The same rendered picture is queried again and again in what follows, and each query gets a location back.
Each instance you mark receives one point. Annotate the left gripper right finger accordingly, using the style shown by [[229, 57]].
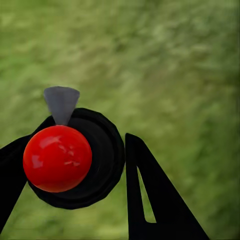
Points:
[[174, 220]]

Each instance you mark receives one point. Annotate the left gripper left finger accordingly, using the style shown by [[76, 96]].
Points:
[[12, 176]]

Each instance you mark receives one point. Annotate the pesticide atomizer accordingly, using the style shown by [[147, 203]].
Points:
[[76, 157]]

